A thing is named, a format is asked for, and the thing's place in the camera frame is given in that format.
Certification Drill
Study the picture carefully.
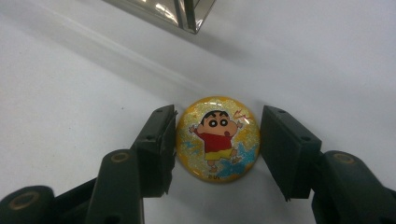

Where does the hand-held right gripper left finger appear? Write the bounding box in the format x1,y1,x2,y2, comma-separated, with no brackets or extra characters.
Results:
130,104,178,199

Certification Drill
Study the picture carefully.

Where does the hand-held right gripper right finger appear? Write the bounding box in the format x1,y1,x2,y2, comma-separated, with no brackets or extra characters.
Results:
260,105,323,202

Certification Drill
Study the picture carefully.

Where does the round yellow cartoon badge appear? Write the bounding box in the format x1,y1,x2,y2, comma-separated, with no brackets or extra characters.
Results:
175,95,262,184

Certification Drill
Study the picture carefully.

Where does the smoky clear drawer box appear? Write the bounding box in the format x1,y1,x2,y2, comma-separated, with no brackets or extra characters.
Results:
102,0,218,35

